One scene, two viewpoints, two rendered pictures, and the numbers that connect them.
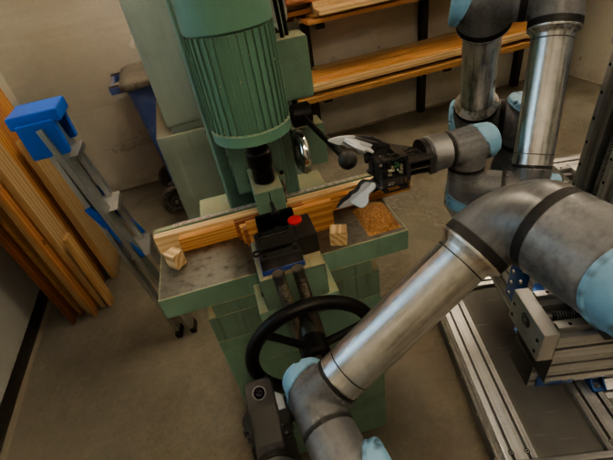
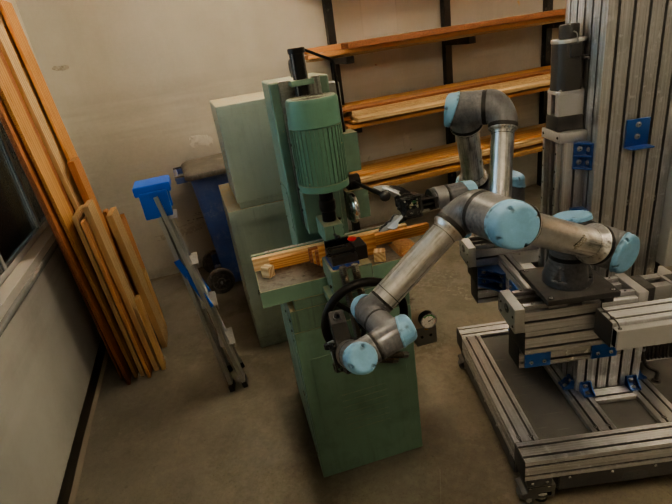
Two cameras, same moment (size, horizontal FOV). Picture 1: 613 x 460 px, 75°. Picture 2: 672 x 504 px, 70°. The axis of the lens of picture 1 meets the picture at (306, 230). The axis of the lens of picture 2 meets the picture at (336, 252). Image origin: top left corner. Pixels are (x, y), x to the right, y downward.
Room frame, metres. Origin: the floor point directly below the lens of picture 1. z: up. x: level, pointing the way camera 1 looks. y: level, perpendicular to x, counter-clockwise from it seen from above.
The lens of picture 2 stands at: (-0.78, 0.15, 1.63)
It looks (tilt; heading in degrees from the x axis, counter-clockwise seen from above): 24 degrees down; 357
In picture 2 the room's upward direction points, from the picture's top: 9 degrees counter-clockwise
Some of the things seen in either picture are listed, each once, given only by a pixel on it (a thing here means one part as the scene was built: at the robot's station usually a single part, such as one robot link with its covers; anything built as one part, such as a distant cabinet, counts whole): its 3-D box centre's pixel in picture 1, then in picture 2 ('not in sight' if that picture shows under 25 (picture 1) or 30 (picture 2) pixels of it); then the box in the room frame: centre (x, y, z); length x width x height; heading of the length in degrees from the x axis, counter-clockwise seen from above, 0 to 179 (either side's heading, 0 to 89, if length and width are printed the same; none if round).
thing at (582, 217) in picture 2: not in sight; (571, 233); (0.52, -0.64, 0.98); 0.13 x 0.12 x 0.14; 16
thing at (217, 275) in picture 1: (285, 258); (342, 273); (0.74, 0.06, 0.87); 0.61 x 0.30 x 0.06; 98
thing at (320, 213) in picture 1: (291, 224); (347, 249); (0.79, 0.03, 0.94); 0.21 x 0.01 x 0.08; 98
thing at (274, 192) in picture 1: (267, 191); (330, 229); (0.87, 0.08, 0.99); 0.14 x 0.07 x 0.09; 8
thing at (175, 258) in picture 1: (175, 257); (267, 271); (0.76, 0.33, 0.92); 0.04 x 0.03 x 0.04; 51
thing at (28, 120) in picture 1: (123, 235); (195, 289); (1.43, 0.77, 0.58); 0.27 x 0.25 x 1.16; 102
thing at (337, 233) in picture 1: (338, 235); (379, 255); (0.74, -0.07, 0.92); 0.04 x 0.03 x 0.04; 77
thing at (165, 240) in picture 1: (271, 213); (331, 246); (0.87, 0.08, 0.93); 0.60 x 0.02 x 0.05; 98
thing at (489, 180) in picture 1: (472, 186); not in sight; (0.72, -0.38, 1.00); 0.11 x 0.08 x 0.11; 61
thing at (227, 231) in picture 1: (298, 212); (351, 245); (0.86, 0.01, 0.92); 0.62 x 0.02 x 0.04; 98
